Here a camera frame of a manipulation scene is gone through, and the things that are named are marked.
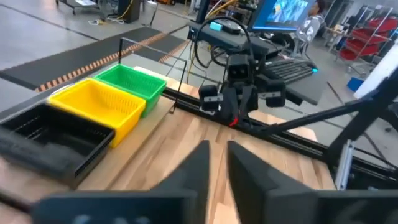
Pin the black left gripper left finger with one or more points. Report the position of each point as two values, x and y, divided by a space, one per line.
180 199

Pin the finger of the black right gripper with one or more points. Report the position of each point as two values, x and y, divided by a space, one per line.
250 99
230 104

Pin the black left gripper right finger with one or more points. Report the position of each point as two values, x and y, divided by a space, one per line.
264 202

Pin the green plastic basket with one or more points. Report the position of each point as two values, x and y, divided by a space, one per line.
133 81

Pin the yellow plastic basket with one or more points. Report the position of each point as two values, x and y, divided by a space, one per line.
99 102

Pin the black plastic basket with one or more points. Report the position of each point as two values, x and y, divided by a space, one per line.
53 140

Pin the black backlit keyboard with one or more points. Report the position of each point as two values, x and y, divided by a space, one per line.
289 70

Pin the black side support strut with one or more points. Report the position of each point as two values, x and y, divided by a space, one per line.
311 118

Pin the blue lit computer mouse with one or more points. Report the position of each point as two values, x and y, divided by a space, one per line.
314 70

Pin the small black box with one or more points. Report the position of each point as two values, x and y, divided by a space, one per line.
231 30

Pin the teal small box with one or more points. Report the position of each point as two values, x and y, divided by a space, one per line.
216 26

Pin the operator monitor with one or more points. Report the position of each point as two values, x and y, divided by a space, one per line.
280 14

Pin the person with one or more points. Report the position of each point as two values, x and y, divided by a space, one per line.
311 25

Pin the blue box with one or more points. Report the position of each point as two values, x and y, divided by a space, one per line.
355 84

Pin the black computer tower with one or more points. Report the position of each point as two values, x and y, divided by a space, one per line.
129 11

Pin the white board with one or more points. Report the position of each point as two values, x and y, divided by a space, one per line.
379 71

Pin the red shelving cart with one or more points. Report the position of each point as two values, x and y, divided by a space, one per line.
367 34

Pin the black mat with striped edge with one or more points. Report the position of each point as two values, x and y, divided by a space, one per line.
62 62

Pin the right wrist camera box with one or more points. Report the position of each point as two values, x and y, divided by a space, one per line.
238 68

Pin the black aluminium table frame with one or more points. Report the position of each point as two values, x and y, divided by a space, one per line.
295 144

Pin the silver metal bracket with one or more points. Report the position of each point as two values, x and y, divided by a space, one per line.
343 165

